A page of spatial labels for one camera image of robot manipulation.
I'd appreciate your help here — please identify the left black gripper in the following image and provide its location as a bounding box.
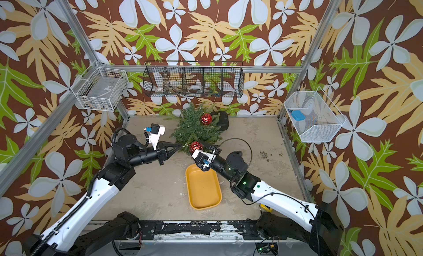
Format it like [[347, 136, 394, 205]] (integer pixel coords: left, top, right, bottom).
[[128, 141, 180, 169]]

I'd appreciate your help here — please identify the red faceted ball ornament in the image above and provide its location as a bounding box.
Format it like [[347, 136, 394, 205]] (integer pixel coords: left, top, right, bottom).
[[200, 113, 213, 126]]

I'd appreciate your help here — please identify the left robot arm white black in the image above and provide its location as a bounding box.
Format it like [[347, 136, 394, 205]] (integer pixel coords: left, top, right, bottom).
[[23, 124, 182, 256]]

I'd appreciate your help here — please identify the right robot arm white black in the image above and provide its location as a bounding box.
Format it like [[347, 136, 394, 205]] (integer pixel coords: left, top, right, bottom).
[[190, 141, 344, 256]]

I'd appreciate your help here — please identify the small green christmas tree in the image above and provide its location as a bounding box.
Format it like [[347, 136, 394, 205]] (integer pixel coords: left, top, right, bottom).
[[171, 104, 222, 154]]

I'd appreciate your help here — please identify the black tree pot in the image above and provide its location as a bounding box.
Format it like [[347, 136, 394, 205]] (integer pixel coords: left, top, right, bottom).
[[211, 111, 229, 131]]

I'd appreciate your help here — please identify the yellow plastic tray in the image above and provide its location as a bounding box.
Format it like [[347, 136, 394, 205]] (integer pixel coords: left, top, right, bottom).
[[186, 164, 222, 210]]

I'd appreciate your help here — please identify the white tape roll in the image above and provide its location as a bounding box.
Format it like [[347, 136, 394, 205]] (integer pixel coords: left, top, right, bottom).
[[187, 84, 203, 94]]

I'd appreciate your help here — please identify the yellow tape measure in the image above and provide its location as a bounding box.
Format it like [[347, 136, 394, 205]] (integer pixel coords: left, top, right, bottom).
[[260, 204, 273, 213]]

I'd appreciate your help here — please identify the blue object in basket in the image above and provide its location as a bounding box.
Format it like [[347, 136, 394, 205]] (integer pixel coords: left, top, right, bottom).
[[290, 110, 306, 121]]

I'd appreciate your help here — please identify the white mesh basket right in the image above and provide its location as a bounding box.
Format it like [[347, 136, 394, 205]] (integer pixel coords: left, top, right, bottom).
[[284, 88, 347, 144]]

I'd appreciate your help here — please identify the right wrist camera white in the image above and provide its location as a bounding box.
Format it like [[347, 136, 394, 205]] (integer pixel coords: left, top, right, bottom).
[[194, 150, 213, 172]]

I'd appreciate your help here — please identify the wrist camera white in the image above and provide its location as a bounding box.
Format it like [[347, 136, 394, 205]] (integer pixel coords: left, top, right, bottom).
[[194, 150, 213, 172], [144, 123, 166, 150]]

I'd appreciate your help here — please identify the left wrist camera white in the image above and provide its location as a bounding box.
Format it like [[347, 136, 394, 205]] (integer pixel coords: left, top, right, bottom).
[[144, 123, 166, 150]]

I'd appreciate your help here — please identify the black wire basket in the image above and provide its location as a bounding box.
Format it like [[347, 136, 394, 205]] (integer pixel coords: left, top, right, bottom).
[[141, 61, 245, 97]]

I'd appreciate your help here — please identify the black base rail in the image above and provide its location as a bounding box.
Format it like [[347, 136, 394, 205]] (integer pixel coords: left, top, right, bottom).
[[138, 220, 261, 241]]

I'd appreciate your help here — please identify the white wire basket left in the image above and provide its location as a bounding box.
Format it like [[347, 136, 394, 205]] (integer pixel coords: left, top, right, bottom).
[[72, 65, 128, 112]]

